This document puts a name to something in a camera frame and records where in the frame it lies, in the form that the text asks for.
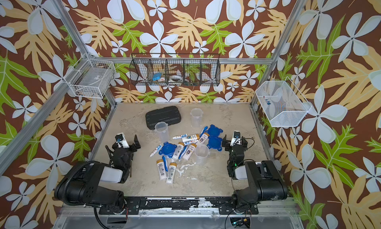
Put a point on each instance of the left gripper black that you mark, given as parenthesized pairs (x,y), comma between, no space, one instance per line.
(122,149)

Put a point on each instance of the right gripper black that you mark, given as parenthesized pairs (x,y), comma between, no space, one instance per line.
(235,145)

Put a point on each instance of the toothpaste tube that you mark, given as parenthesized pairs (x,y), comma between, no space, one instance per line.
(156,150)
(181,137)
(190,142)

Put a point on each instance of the blue toothbrush front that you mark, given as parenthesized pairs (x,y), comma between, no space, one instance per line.
(165,163)

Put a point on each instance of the blue lid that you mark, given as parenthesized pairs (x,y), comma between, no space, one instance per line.
(168,149)
(214,131)
(215,143)

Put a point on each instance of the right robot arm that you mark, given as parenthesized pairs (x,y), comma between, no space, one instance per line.
(264,180)

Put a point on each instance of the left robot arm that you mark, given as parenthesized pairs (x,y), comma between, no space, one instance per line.
(81,186)

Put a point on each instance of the blue toothbrush upper right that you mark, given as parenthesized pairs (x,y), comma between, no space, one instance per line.
(204,130)

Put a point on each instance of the white bottle upper horizontal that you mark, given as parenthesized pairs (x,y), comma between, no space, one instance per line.
(189,138)

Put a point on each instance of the white bottle purple label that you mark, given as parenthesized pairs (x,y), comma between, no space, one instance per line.
(189,151)

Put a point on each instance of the toothpaste tube top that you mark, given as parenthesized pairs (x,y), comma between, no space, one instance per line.
(181,137)

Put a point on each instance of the white bottle barcode middle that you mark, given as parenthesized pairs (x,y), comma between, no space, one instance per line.
(178,150)

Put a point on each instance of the black plastic tool case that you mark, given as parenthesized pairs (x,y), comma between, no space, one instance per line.
(170,115)

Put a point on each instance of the white mesh basket right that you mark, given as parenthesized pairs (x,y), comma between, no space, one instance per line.
(283,103)

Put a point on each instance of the blue tape roll in basket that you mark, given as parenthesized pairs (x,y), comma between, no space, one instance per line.
(157,76)

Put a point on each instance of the white tape roll in basket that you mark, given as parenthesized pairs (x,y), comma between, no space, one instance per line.
(175,79)

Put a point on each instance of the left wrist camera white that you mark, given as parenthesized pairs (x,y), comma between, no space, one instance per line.
(121,141)

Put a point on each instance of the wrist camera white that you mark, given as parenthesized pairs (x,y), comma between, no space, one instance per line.
(236,138)
(121,141)

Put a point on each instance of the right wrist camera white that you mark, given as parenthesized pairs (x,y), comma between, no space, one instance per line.
(236,138)

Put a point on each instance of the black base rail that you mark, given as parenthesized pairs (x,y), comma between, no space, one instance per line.
(221,205)

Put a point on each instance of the white wire basket left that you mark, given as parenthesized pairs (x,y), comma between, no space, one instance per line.
(91,78)

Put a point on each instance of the black wire basket back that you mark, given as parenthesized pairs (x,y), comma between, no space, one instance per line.
(195,69)

